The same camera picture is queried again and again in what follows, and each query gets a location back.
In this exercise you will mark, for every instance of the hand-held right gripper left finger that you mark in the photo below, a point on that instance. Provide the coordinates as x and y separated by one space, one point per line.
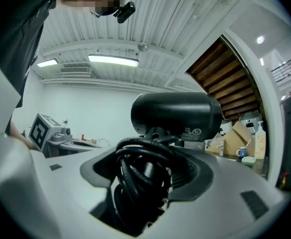
48 195

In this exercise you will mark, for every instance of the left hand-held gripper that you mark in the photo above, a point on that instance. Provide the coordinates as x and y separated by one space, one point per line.
39 131

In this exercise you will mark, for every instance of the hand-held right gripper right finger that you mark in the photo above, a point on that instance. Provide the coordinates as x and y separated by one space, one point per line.
222 208

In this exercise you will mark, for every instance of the person's left forearm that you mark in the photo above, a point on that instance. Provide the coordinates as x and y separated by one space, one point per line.
21 137

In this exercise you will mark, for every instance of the dark sink counter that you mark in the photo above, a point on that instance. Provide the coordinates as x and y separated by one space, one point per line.
260 169

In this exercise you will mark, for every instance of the pale green container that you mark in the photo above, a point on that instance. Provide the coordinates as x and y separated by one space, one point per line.
248 160

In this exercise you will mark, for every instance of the blue and white mug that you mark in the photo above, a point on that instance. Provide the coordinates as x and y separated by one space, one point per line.
241 152

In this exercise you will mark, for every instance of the short ceiling light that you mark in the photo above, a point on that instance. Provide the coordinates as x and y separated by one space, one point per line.
47 63

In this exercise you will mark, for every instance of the white air vent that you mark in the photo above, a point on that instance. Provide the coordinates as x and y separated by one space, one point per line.
74 70

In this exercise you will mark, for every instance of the brown cardboard box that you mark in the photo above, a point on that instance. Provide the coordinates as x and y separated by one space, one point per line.
239 136

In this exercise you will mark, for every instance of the white pump soap bottle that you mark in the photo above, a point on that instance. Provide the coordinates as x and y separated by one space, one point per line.
260 143

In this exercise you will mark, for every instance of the white round appliance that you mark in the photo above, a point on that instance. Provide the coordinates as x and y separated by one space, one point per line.
251 119

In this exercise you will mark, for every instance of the person's black shirt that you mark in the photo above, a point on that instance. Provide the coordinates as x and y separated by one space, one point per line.
13 34

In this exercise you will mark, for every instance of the long ceiling light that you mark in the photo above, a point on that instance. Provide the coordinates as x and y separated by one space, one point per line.
113 60

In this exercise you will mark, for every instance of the wooden staircase underside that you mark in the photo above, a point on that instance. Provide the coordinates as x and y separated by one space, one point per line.
225 76

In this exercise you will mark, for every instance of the round smoke detector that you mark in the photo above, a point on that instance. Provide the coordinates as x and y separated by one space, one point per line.
143 47

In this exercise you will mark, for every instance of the metal balcony railing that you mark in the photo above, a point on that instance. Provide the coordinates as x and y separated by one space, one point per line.
288 67

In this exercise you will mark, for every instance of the round recessed light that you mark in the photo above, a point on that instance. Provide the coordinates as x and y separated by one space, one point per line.
260 39

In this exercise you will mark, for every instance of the black head-mounted camera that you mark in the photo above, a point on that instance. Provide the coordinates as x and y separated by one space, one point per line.
125 12

